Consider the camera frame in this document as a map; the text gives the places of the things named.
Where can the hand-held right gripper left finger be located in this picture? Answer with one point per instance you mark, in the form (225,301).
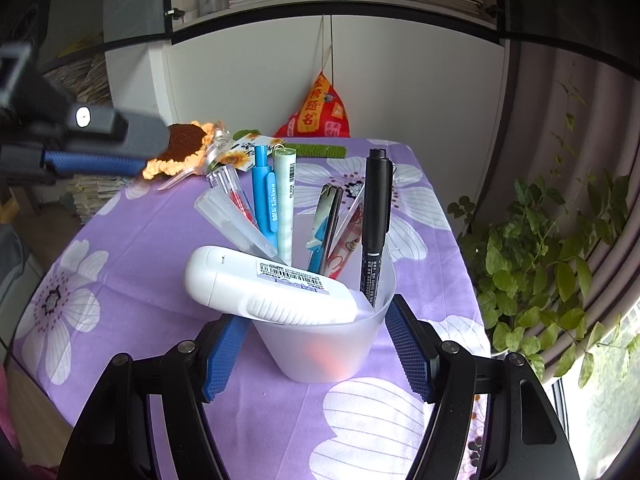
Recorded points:
(225,360)

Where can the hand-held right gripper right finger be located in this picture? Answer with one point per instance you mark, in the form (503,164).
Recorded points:
(407,355)

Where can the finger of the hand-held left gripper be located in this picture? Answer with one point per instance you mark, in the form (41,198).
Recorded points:
(95,164)
(100,125)

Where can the orange highlighter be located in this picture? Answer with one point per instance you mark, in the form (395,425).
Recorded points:
(332,360)

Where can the white retractable eraser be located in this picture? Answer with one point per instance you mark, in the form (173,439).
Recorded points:
(225,275)

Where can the translucent plastic cup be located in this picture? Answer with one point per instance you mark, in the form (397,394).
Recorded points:
(310,345)

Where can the pink patterned pen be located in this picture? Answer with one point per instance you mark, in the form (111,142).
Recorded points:
(345,250)

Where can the clear white pen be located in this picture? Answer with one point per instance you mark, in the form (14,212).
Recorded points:
(225,217)

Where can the clear pen with red ink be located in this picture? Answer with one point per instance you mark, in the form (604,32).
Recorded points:
(235,195)

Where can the teal pen with clip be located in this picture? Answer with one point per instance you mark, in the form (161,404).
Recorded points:
(316,240)

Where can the black marker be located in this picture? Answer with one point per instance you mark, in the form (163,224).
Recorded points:
(376,200)

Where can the blue pen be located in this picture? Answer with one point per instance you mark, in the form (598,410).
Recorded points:
(261,195)

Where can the crochet sunflower with green stem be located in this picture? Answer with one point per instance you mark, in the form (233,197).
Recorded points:
(185,141)

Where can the white printed ribbon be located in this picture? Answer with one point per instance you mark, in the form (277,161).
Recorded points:
(216,149)

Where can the purple floral tablecloth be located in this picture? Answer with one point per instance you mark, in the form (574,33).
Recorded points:
(125,285)

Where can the dark glass cabinet door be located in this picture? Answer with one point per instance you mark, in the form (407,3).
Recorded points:
(565,5)
(135,5)

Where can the sunflower print gift card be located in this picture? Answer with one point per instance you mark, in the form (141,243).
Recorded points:
(240,152)

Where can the green leafy plant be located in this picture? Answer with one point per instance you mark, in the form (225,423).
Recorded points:
(540,260)

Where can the red triangular pouch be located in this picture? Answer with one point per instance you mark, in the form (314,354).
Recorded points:
(315,115)

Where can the pinkish grey curtain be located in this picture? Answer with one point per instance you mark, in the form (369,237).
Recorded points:
(550,125)

